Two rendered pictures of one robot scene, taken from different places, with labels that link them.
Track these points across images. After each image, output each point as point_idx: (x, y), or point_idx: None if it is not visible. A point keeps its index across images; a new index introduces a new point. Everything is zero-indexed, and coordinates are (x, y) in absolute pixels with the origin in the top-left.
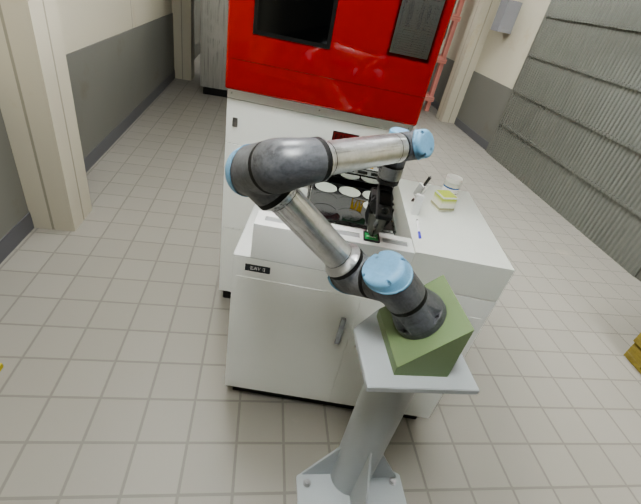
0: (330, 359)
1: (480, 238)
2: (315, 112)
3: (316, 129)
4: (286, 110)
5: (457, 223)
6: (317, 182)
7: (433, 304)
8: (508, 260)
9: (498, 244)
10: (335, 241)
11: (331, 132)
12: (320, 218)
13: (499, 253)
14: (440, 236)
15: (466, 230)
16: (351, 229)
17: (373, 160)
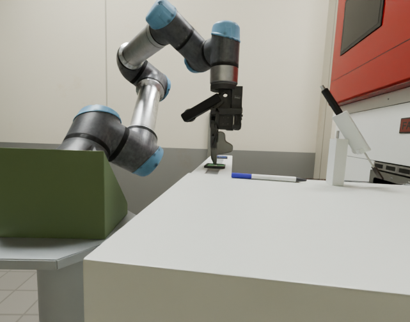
0: None
1: (333, 236)
2: (385, 103)
3: (386, 122)
4: (364, 111)
5: (391, 216)
6: (120, 64)
7: (58, 146)
8: (170, 265)
9: (345, 282)
10: (134, 114)
11: (399, 121)
12: (139, 99)
13: (231, 254)
14: (260, 188)
15: (360, 222)
16: (226, 164)
17: (134, 43)
